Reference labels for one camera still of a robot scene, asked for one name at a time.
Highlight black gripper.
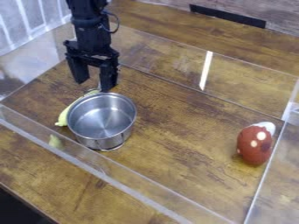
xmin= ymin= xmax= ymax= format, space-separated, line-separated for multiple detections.
xmin=63 ymin=40 xmax=119 ymax=92

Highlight green handled metal spoon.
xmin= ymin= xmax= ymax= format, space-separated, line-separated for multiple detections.
xmin=54 ymin=88 xmax=102 ymax=128

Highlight clear acrylic right barrier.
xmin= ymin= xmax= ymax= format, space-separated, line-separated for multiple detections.
xmin=245 ymin=80 xmax=299 ymax=224

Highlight red spotted mushroom toy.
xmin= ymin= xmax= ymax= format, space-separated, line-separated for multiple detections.
xmin=237 ymin=122 xmax=277 ymax=166

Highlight clear acrylic front barrier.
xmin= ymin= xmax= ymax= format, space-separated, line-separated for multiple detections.
xmin=0 ymin=104 xmax=235 ymax=224

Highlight black bar on table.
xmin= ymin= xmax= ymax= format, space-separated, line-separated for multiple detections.
xmin=190 ymin=4 xmax=267 ymax=29

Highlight clear acrylic barrier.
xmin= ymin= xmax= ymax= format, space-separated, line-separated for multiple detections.
xmin=0 ymin=104 xmax=235 ymax=224
xmin=245 ymin=80 xmax=299 ymax=224

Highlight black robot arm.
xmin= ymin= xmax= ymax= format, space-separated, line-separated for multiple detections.
xmin=63 ymin=0 xmax=119 ymax=92

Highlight stainless steel pot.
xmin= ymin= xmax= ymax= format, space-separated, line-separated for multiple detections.
xmin=67 ymin=93 xmax=137 ymax=151

